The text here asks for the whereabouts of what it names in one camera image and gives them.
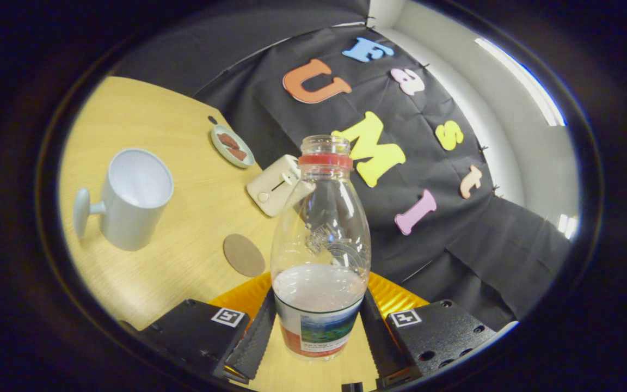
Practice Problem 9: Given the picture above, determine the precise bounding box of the round brown coaster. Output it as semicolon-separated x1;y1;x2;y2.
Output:
223;234;266;278

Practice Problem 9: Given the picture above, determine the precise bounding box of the pale green plate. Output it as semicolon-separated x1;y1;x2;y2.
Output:
211;124;256;169

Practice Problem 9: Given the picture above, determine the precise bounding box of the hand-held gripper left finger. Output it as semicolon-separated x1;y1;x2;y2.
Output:
142;271;277;382

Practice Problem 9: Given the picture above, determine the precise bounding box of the white cup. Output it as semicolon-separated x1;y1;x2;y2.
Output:
72;148;175;252

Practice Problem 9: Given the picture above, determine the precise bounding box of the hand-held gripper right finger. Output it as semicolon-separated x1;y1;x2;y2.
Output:
360;272;510;388

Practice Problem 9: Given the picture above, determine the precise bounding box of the wooden table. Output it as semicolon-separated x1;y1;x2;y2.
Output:
59;76;379;392

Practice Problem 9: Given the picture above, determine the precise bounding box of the clear plastic juice bottle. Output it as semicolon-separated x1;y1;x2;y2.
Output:
270;134;372;362

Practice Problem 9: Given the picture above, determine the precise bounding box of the cream toaster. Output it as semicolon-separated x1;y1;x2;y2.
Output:
247;154;314;217

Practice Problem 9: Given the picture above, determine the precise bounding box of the small ceiling light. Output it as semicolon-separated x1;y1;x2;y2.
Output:
557;213;578;240

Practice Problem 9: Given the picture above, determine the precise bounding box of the long ceiling light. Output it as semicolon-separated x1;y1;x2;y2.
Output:
474;37;567;127

